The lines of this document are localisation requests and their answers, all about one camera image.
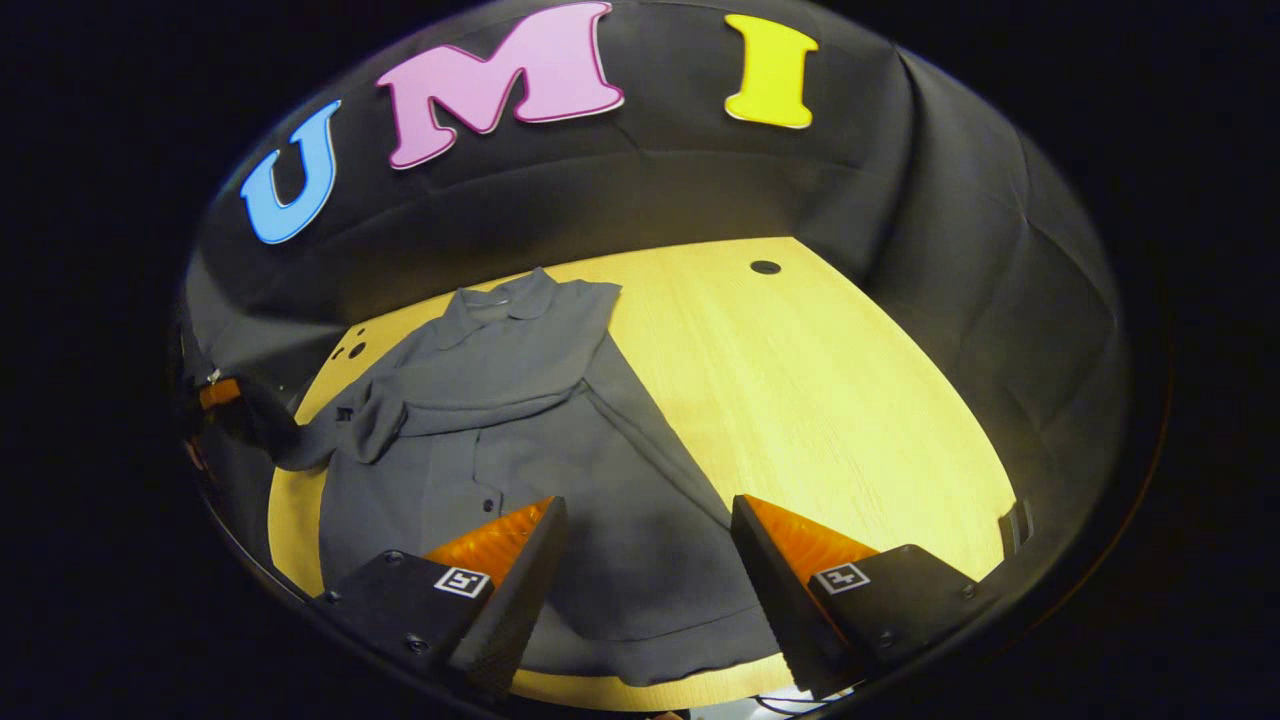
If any black table clamp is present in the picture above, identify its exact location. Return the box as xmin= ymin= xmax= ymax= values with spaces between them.
xmin=998 ymin=498 xmax=1034 ymax=556

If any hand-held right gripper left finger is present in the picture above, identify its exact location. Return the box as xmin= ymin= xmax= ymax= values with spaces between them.
xmin=315 ymin=495 xmax=569 ymax=701

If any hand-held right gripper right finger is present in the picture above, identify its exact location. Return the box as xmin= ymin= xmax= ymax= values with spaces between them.
xmin=730 ymin=493 xmax=1001 ymax=701

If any grey polo shirt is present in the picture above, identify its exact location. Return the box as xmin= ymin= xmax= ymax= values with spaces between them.
xmin=275 ymin=267 xmax=786 ymax=688

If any black backdrop cloth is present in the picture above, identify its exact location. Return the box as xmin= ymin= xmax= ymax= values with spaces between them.
xmin=180 ymin=0 xmax=1131 ymax=561

